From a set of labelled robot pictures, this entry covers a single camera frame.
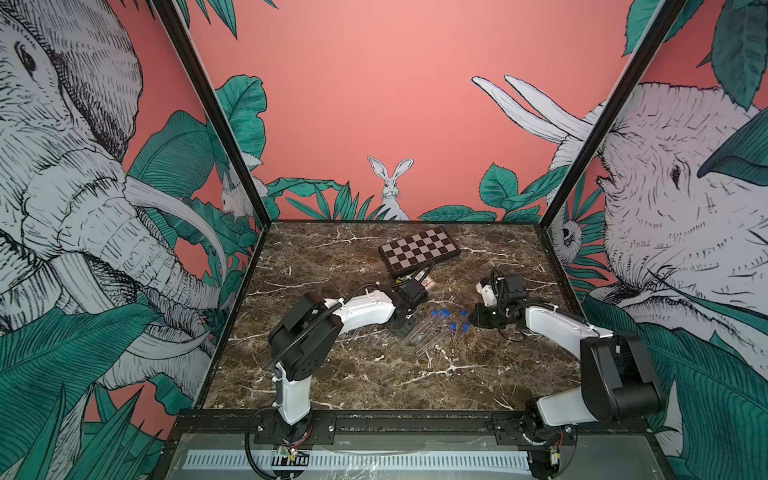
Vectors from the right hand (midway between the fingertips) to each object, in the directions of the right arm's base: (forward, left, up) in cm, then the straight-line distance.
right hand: (467, 312), depth 91 cm
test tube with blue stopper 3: (-8, +10, -5) cm, 14 cm away
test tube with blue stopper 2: (+1, +7, -4) cm, 8 cm away
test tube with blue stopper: (-5, +15, -3) cm, 16 cm away
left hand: (-2, +21, -2) cm, 21 cm away
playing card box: (+12, +11, -2) cm, 17 cm away
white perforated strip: (-38, +28, -4) cm, 48 cm away
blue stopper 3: (-3, +4, -4) cm, 7 cm away
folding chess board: (+24, +17, -1) cm, 29 cm away
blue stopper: (-3, 0, -5) cm, 6 cm away
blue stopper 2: (+2, 0, -4) cm, 4 cm away
